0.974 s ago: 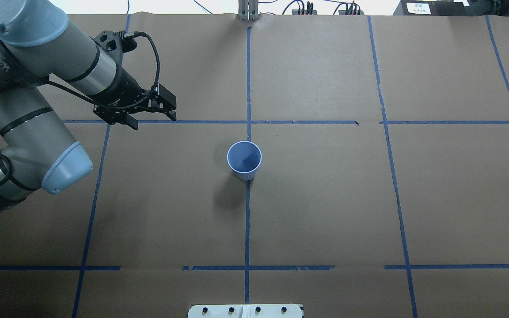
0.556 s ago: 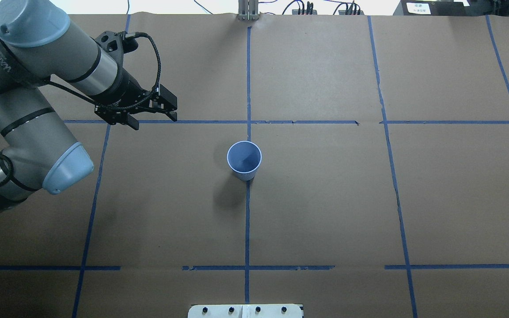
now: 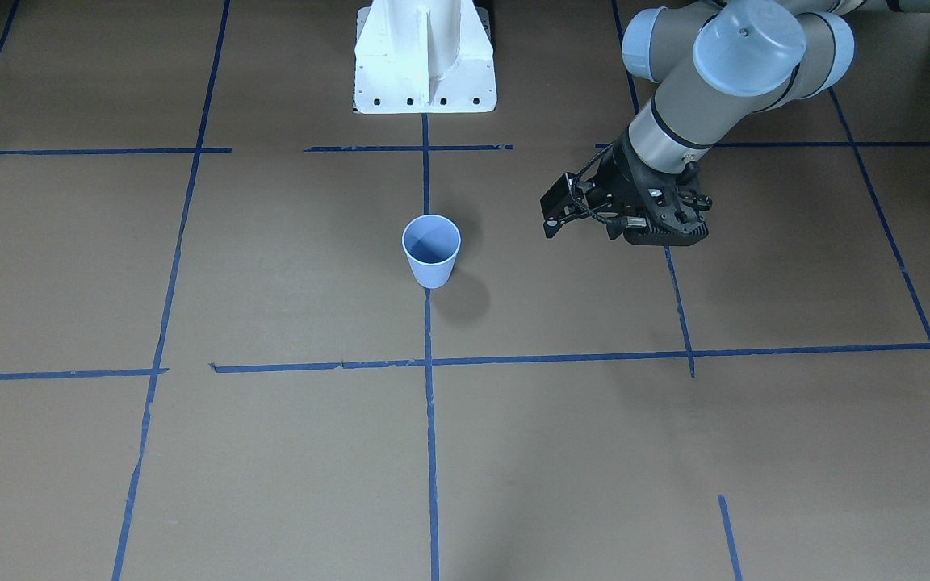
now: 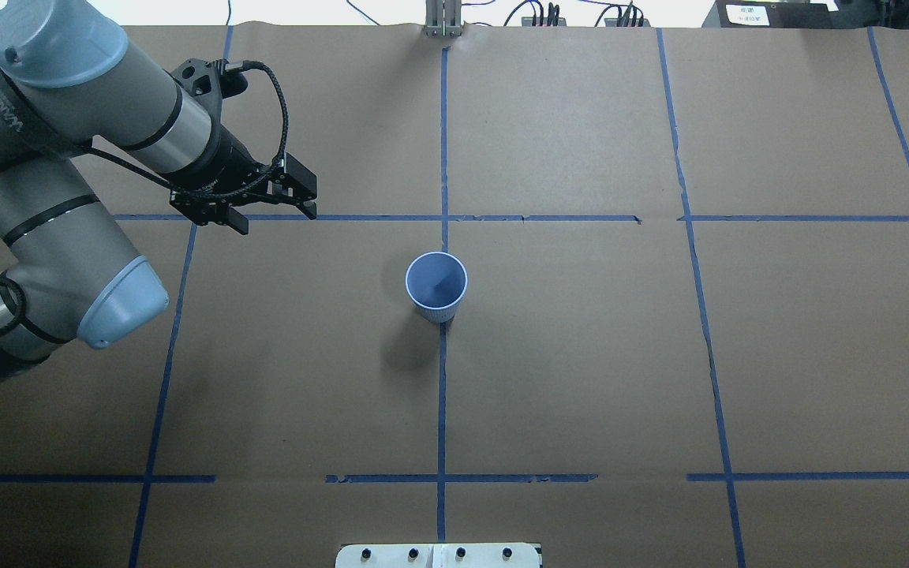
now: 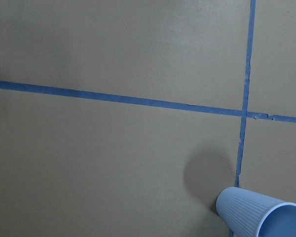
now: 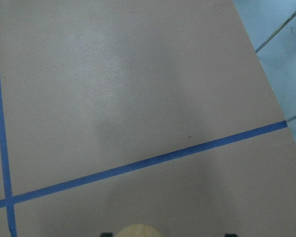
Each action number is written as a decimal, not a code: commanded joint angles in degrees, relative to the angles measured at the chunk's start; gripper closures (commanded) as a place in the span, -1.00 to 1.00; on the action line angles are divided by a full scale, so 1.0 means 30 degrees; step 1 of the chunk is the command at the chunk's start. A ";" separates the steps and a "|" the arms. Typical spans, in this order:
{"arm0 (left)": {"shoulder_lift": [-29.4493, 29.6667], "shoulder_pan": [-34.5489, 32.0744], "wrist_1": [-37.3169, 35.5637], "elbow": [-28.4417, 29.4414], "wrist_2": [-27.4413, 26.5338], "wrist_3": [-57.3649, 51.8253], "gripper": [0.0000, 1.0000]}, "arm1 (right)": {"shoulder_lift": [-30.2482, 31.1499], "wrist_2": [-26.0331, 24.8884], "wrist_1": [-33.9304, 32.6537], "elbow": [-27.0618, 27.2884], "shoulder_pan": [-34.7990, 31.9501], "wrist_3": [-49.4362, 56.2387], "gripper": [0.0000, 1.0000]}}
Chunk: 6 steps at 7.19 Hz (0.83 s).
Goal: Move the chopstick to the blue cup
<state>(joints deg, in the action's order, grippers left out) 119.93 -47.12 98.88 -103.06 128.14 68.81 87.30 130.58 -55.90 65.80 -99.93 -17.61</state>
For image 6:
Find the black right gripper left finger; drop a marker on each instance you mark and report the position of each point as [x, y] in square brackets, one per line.
[106, 234]

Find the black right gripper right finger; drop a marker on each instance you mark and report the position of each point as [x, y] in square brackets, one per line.
[229, 235]

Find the tan wooden chopstick cup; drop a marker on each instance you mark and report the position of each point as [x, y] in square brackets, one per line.
[139, 230]

